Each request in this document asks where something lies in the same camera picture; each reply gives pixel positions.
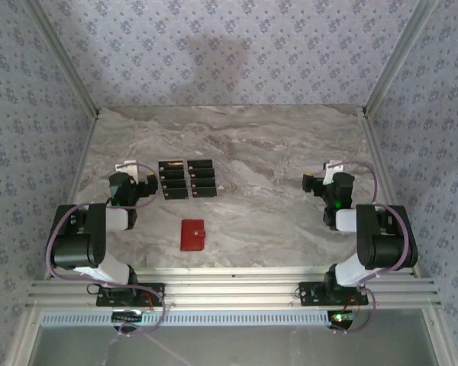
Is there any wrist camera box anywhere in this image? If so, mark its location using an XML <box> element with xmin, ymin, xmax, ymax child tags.
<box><xmin>114</xmin><ymin>160</ymin><xmax>139</xmax><ymax>181</ymax></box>
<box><xmin>323</xmin><ymin>160</ymin><xmax>347</xmax><ymax>182</ymax></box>

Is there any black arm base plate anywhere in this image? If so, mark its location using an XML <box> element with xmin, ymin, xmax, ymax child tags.
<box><xmin>298</xmin><ymin>281</ymin><xmax>369</xmax><ymax>307</ymax></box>
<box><xmin>95</xmin><ymin>282</ymin><xmax>166</xmax><ymax>307</ymax></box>

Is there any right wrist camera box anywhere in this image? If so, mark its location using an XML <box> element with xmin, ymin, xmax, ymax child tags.
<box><xmin>323</xmin><ymin>160</ymin><xmax>347</xmax><ymax>182</ymax></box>

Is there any wide aluminium base rail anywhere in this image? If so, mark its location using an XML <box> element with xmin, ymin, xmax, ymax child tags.
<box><xmin>25</xmin><ymin>280</ymin><xmax>443</xmax><ymax>310</ymax></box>

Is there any grey slotted cable duct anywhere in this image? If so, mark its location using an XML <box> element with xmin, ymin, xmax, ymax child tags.
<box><xmin>40</xmin><ymin>309</ymin><xmax>331</xmax><ymax>328</ymax></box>

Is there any aluminium table edge rail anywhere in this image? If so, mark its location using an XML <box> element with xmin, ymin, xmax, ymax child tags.
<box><xmin>47</xmin><ymin>266</ymin><xmax>421</xmax><ymax>284</ymax></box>

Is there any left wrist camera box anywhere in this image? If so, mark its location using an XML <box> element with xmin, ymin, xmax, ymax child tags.
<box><xmin>114</xmin><ymin>160</ymin><xmax>139</xmax><ymax>181</ymax></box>

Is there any aluminium side rail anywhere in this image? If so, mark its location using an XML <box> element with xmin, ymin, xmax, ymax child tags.
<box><xmin>360</xmin><ymin>108</ymin><xmax>421</xmax><ymax>278</ymax></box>
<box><xmin>45</xmin><ymin>108</ymin><xmax>101</xmax><ymax>283</ymax></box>

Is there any aluminium corner post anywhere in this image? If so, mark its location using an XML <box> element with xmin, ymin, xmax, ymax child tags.
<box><xmin>365</xmin><ymin>0</ymin><xmax>440</xmax><ymax>115</ymax></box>
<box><xmin>24</xmin><ymin>0</ymin><xmax>101</xmax><ymax>115</ymax></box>

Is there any small circuit board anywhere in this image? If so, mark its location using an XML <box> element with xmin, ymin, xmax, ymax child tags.
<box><xmin>111</xmin><ymin>310</ymin><xmax>144</xmax><ymax>324</ymax></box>
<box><xmin>327</xmin><ymin>310</ymin><xmax>358</xmax><ymax>329</ymax></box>

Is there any red leather card holder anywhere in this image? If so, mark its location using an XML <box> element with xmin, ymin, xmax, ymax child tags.
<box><xmin>180</xmin><ymin>219</ymin><xmax>206</xmax><ymax>252</ymax></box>

